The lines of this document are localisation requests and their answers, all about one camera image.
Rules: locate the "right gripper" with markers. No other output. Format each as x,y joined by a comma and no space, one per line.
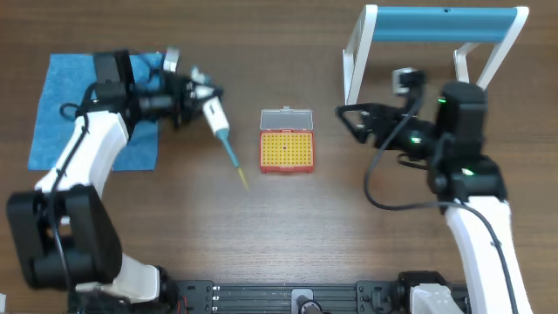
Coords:
385,122

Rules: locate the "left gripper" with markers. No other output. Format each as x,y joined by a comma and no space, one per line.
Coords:
181,102

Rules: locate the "white pipette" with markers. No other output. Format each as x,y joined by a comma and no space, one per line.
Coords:
215,115

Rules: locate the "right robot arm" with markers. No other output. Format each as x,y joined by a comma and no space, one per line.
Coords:
479,244

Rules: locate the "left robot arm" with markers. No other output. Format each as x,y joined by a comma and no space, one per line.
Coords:
96,144

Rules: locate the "red and yellow tip box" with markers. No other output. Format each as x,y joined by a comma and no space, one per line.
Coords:
286,150

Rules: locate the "white and blue stand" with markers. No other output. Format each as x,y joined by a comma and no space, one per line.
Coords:
405,24

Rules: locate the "blue cloth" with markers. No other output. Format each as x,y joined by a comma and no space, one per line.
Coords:
48,131

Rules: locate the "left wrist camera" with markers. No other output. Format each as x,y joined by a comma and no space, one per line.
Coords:
172,61

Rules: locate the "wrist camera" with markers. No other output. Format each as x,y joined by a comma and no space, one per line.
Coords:
172,61
401,80

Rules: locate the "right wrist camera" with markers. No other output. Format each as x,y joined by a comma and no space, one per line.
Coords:
401,80

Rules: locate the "mounting rail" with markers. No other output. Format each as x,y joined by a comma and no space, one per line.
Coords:
261,298

